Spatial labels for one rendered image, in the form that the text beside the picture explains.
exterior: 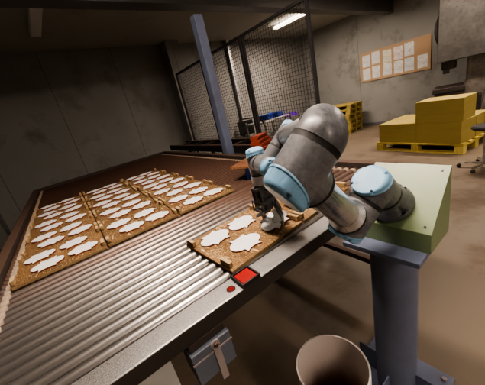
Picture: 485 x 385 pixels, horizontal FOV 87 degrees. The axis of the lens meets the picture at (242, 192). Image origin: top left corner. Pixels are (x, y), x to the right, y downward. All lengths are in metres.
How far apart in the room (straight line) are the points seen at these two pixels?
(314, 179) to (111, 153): 5.52
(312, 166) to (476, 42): 6.07
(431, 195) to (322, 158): 0.63
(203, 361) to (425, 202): 0.89
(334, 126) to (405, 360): 1.19
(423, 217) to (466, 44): 5.59
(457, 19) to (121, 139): 6.58
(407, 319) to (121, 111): 5.67
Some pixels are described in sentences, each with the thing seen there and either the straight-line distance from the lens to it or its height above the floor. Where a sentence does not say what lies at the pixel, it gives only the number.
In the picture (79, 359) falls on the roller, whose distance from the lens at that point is 0.97.
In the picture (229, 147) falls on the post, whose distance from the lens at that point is 3.07.
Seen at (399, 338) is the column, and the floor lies 0.42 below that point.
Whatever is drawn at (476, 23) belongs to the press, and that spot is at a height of 1.84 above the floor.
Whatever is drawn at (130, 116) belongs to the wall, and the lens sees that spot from 6.03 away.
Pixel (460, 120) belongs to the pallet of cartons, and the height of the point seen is 0.52.
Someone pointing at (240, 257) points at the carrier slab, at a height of 0.94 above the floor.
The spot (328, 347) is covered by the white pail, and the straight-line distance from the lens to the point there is 1.50.
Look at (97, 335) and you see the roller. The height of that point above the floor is 0.92.
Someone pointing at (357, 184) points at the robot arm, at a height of 1.15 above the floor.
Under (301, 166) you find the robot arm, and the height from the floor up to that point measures 1.34.
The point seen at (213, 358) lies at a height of 0.77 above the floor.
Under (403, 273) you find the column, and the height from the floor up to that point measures 0.75.
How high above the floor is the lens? 1.48
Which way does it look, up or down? 19 degrees down
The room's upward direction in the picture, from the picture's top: 13 degrees counter-clockwise
